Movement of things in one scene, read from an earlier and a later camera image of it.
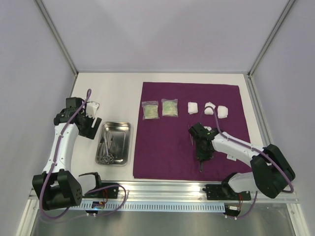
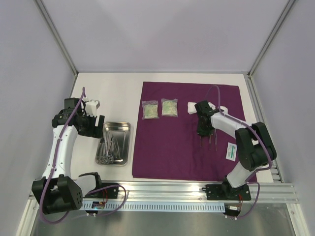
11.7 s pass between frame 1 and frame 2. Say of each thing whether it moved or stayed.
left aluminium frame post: stayed
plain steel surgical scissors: stayed
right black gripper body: moved
